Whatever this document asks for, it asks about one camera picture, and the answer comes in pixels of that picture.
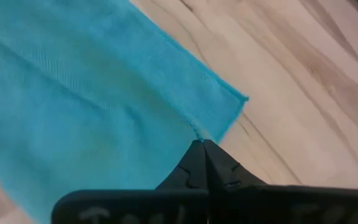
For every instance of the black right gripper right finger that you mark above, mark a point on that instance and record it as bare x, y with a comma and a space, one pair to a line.
225, 171

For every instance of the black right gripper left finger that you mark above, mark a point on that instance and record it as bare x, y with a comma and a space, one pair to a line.
191, 171

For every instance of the blue microfiber towel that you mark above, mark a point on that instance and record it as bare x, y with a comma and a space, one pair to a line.
89, 93

